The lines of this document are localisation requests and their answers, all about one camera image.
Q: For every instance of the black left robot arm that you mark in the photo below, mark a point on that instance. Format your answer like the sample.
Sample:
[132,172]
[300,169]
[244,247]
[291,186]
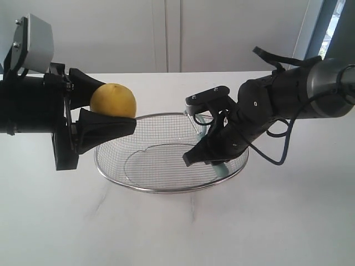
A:
[27,106]

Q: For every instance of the teal handled peeler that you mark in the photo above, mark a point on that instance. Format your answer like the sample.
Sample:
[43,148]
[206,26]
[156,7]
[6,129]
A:
[201,126]

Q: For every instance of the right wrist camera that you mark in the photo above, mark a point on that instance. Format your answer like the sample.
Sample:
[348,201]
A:
[212,100]

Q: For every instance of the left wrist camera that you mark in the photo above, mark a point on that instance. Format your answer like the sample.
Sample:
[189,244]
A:
[32,47]

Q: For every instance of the yellow lemon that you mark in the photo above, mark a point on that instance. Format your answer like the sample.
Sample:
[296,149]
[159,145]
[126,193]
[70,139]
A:
[113,100]

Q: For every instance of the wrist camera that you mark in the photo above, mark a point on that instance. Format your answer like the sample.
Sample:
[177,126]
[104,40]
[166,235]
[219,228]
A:
[32,47]
[212,100]

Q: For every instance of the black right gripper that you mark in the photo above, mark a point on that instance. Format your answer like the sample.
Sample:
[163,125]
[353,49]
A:
[237,124]

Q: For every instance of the oval metal mesh basket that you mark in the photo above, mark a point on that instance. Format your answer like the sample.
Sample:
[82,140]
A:
[150,160]

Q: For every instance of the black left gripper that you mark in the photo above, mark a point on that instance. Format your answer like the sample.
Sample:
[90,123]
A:
[93,129]

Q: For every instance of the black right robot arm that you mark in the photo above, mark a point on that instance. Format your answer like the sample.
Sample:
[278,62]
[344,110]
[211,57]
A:
[324,89]

